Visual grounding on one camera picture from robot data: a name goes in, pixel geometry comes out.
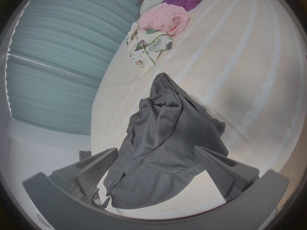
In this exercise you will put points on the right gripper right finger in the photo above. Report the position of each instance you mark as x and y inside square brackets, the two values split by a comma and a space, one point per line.
[223, 174]

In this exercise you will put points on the purple garment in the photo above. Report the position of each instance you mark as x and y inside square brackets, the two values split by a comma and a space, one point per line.
[184, 0]

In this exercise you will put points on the pink garment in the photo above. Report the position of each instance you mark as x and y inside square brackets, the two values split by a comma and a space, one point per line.
[165, 20]

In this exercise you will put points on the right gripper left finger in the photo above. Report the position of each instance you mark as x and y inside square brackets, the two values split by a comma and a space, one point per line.
[92, 171]

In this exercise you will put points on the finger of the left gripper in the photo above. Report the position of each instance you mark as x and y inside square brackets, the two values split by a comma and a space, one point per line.
[106, 202]

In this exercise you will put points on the black T-shirt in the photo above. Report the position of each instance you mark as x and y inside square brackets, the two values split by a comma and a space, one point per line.
[168, 147]

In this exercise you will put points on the bed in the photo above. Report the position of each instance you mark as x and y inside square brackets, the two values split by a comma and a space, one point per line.
[239, 80]

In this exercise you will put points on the white printed garment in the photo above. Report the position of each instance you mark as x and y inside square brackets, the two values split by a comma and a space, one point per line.
[144, 49]

